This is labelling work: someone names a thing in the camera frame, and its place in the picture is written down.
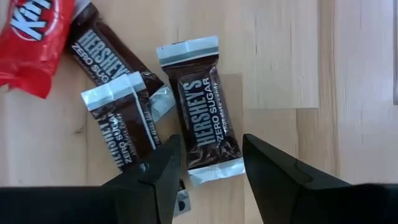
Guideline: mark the red KitKat candy bar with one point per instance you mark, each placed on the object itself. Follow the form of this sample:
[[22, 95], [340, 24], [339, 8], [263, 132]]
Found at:
[[28, 46]]

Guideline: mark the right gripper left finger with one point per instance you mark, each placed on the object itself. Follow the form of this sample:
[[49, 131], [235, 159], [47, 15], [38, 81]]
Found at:
[[77, 205]]

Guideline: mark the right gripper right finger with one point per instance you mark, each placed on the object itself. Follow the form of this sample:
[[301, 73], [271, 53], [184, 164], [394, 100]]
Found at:
[[311, 205]]

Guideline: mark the brown Hershey's candy bar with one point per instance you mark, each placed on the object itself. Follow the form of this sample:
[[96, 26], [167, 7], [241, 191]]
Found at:
[[124, 124], [102, 56], [202, 115]]

